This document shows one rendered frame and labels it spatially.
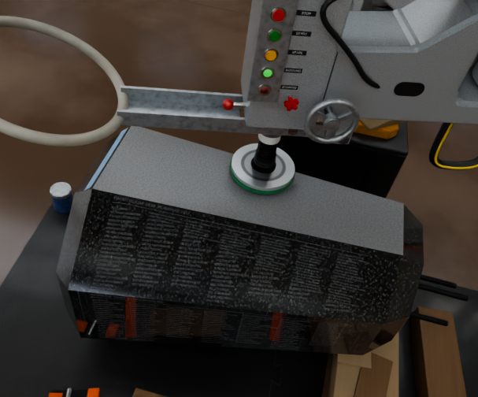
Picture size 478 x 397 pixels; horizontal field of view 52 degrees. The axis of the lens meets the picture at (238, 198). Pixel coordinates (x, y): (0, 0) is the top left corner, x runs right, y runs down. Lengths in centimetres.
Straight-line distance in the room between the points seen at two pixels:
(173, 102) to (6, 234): 137
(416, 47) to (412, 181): 185
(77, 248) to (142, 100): 51
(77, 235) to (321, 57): 93
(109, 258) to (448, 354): 148
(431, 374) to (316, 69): 143
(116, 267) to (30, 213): 114
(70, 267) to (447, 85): 125
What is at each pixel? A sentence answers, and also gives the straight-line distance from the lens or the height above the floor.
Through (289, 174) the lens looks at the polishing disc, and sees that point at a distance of 164.
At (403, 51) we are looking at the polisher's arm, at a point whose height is 138.
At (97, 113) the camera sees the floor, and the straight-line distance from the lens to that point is 323.
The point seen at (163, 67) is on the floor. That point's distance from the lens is 362.
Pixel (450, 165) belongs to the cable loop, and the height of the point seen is 92.
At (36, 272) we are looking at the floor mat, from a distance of 246.
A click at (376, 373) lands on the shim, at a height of 26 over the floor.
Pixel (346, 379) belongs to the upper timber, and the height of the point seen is 25.
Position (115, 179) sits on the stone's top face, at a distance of 165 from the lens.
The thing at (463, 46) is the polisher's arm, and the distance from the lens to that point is 141.
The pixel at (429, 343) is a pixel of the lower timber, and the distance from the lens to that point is 235.
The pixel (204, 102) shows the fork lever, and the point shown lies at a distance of 153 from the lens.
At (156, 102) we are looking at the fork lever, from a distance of 153.
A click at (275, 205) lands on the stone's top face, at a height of 82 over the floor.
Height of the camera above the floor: 201
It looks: 48 degrees down
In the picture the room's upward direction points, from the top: 10 degrees clockwise
